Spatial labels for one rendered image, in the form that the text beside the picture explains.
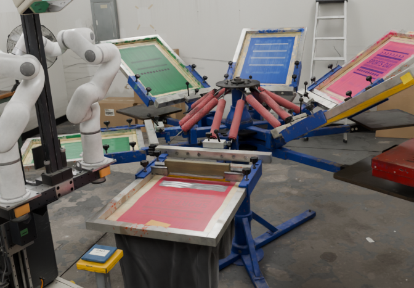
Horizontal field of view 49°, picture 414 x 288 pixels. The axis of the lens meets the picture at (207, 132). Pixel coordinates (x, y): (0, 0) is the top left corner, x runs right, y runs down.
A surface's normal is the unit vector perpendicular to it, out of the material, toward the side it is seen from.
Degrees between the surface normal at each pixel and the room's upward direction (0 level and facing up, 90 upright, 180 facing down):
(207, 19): 90
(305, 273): 0
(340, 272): 0
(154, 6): 90
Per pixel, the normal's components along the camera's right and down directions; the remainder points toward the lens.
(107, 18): -0.32, 0.30
